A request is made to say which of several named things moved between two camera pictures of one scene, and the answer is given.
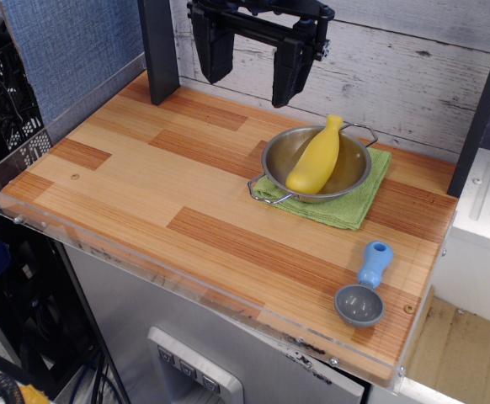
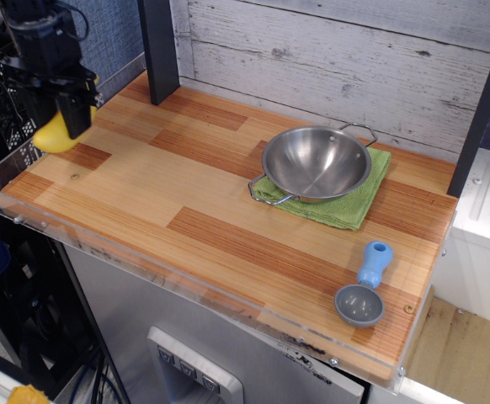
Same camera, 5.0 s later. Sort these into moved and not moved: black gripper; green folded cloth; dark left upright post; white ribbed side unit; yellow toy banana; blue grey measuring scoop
Moved: yellow toy banana; black gripper
Not moved: dark left upright post; green folded cloth; white ribbed side unit; blue grey measuring scoop
